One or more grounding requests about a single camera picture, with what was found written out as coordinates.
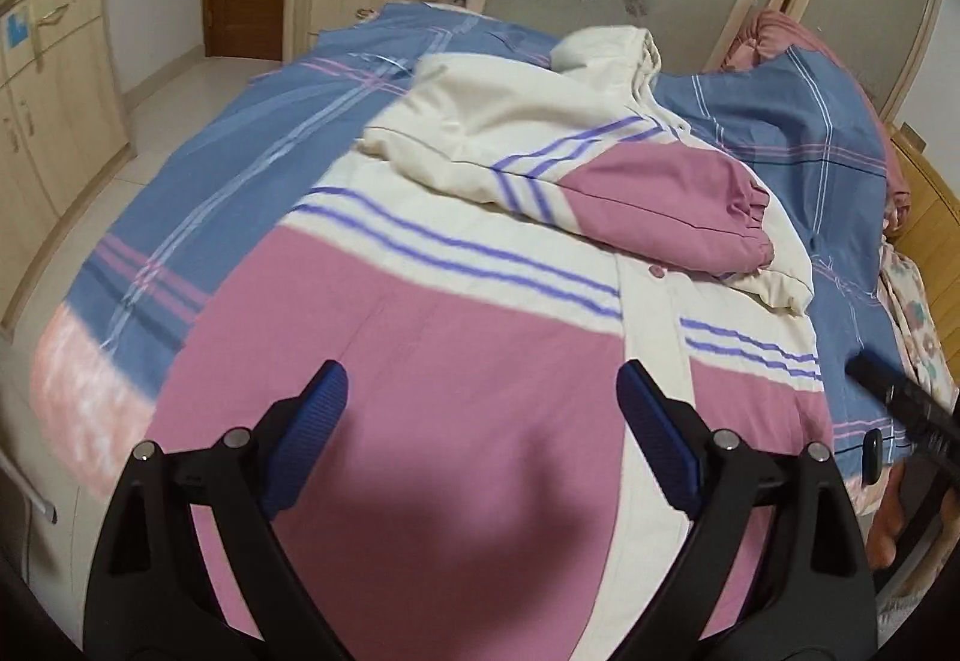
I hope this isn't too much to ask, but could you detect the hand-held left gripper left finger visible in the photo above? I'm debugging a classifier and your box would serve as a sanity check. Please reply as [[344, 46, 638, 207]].
[[82, 359, 355, 661]]

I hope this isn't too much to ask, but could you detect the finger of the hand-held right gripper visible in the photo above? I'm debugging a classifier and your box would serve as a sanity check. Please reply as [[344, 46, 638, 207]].
[[845, 350, 960, 476]]

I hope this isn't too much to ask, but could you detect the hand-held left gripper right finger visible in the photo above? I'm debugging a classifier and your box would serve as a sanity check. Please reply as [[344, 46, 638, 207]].
[[598, 359, 880, 661]]

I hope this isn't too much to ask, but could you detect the pink and cream striped jacket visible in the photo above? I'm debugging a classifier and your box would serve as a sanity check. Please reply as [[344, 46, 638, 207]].
[[154, 26, 835, 661]]

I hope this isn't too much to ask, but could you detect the person's right hand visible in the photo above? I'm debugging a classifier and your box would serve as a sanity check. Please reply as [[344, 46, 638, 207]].
[[865, 473, 913, 573]]

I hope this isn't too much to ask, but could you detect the floral cloth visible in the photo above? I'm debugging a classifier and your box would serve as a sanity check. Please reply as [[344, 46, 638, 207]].
[[876, 239, 960, 408]]

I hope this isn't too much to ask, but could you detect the wooden headboard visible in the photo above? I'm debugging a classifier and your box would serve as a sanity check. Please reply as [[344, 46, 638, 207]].
[[889, 122, 960, 351]]

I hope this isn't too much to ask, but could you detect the blue plaid bed sheet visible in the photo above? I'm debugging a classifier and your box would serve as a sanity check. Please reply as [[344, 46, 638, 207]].
[[30, 1, 912, 506]]

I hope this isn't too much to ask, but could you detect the white metal rod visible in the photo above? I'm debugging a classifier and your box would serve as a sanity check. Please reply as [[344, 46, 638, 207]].
[[0, 449, 59, 525]]

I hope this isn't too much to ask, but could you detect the light wood cabinet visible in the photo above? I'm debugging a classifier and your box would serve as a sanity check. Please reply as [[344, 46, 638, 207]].
[[0, 0, 134, 333]]

